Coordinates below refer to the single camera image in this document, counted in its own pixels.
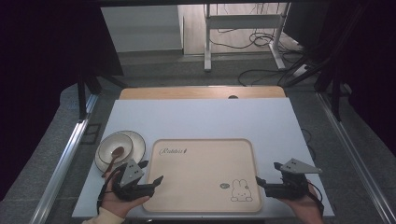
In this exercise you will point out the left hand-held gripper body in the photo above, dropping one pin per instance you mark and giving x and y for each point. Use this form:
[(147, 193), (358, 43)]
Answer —
[(130, 175)]

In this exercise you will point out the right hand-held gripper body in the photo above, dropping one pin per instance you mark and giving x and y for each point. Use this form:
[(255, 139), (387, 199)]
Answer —
[(291, 183)]

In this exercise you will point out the person's right hand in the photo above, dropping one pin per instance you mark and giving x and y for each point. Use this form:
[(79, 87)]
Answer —
[(303, 207)]

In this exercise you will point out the person's left hand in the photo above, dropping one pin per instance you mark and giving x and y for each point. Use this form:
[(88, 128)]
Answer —
[(116, 203)]

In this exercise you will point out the white round plate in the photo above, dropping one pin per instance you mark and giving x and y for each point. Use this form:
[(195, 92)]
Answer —
[(138, 146)]

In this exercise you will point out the brown wooden spoon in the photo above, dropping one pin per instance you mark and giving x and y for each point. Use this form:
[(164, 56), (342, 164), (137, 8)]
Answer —
[(117, 152)]

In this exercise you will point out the white bowl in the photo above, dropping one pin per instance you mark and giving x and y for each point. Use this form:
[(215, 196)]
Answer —
[(109, 147)]

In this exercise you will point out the beige tray with rabbit print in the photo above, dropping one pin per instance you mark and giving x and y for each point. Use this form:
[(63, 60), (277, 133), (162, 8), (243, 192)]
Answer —
[(199, 174)]

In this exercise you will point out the person's cream sleeve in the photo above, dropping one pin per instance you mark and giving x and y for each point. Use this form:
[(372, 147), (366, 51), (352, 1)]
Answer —
[(104, 217)]

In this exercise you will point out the black floor grate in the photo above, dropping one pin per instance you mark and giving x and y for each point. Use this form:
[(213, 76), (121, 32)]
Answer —
[(91, 133)]

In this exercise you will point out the light wooden desk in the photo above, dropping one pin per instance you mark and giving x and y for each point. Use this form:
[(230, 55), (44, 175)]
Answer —
[(186, 92)]

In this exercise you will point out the aluminium rail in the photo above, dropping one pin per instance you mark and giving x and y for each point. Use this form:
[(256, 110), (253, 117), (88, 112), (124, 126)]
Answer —
[(355, 155), (65, 158)]

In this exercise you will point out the black metal frame leg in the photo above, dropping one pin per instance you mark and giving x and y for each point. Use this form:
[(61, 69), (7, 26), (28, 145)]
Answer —
[(82, 96), (335, 99)]

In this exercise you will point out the white metal stand frame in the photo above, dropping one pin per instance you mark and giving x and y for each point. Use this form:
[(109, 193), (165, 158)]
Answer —
[(246, 21)]

